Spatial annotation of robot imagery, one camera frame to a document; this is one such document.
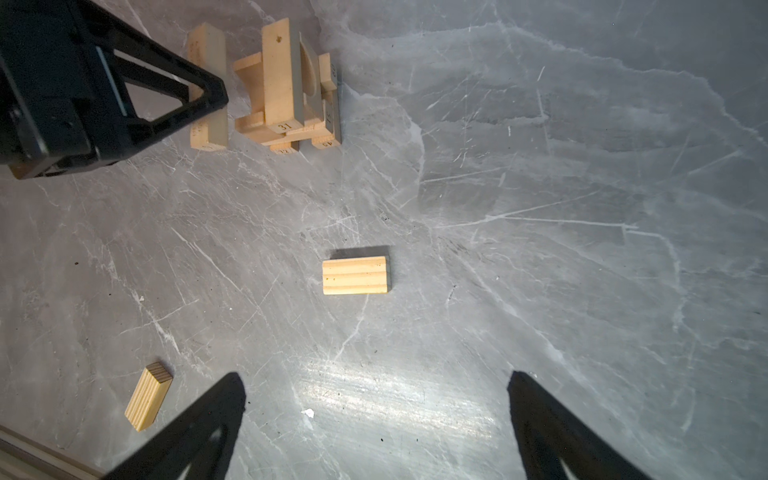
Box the wood arch block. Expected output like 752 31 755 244
233 52 265 113
299 33 321 102

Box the ribbed wood block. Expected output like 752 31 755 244
322 256 389 295

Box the wood block angled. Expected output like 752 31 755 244
318 53 338 92

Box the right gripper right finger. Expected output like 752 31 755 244
507 371 648 479

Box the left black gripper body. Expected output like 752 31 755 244
1 1 114 179

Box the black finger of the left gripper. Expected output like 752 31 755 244
74 1 228 162

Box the aluminium rail frame front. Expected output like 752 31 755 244
1 426 104 480

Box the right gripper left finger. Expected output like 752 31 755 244
105 372 246 479

